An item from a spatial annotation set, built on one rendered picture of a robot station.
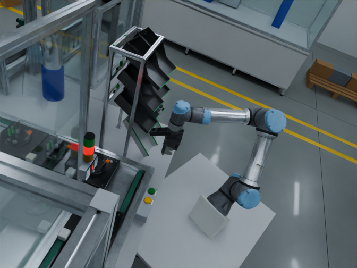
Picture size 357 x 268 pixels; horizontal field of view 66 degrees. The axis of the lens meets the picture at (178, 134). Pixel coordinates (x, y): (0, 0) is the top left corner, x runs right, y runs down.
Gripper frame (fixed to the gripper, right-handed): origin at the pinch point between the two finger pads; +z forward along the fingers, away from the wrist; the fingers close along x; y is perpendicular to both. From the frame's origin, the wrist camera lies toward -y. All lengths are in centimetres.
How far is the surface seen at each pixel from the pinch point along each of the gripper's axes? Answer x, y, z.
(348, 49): 805, 396, 113
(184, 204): 0.1, 23.7, 37.4
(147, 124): 21.7, -15.2, 2.9
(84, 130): -25.5, -33.7, -22.1
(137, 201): -16.2, -3.7, 27.2
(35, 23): -50, -35, -76
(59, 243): -53, -30, 28
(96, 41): 81, -79, -7
